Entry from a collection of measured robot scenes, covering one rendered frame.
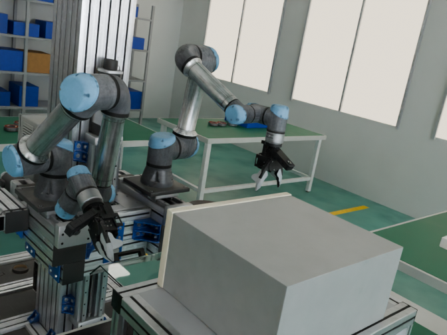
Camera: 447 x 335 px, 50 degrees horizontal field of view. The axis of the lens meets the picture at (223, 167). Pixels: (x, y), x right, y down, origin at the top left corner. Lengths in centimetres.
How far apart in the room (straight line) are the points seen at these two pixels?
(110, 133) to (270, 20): 614
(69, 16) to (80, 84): 66
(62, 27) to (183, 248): 131
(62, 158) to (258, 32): 616
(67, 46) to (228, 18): 635
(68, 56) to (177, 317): 131
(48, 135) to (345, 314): 108
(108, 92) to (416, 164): 498
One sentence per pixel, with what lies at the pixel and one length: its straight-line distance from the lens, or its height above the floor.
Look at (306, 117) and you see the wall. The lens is 702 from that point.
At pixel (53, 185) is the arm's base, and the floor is 110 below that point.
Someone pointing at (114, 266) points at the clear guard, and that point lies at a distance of 143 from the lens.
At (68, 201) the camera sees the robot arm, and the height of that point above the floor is 114.
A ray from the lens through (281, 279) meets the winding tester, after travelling 94.
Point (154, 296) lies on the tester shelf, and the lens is 121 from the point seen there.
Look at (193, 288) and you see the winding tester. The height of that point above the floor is 118.
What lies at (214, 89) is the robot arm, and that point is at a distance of 194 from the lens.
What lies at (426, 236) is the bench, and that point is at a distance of 324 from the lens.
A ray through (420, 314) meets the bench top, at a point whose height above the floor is 75.
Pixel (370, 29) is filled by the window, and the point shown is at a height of 209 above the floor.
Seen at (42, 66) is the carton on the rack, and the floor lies 87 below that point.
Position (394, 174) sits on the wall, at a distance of 629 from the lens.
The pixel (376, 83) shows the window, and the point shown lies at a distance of 641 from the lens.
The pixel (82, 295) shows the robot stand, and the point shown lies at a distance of 237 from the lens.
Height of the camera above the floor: 174
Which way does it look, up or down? 15 degrees down
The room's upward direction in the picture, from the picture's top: 9 degrees clockwise
